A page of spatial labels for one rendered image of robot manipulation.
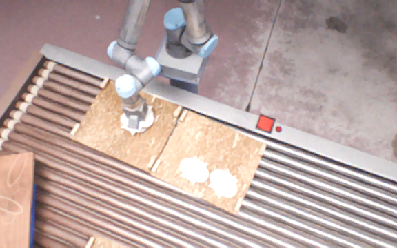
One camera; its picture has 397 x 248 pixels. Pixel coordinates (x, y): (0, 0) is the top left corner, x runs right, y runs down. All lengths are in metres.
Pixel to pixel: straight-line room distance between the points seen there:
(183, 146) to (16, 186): 0.70
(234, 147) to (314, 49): 1.71
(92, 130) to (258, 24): 1.93
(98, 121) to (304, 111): 1.64
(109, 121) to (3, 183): 0.50
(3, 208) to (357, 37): 2.81
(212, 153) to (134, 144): 0.36
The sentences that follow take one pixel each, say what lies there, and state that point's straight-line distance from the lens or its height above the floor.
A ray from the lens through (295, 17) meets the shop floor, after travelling 3.27.
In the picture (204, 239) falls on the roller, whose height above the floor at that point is 0.92.
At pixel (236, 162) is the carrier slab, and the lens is 1.55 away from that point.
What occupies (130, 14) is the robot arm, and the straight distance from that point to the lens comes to 1.36.
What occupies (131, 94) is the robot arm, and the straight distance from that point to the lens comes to 1.33.
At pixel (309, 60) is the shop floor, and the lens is 3.02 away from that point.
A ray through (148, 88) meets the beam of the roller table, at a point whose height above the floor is 0.92.
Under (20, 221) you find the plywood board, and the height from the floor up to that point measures 1.04.
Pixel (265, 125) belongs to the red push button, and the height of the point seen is 0.93.
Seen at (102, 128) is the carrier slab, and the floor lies 0.94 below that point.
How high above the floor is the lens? 2.41
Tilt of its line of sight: 67 degrees down
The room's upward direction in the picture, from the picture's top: 2 degrees counter-clockwise
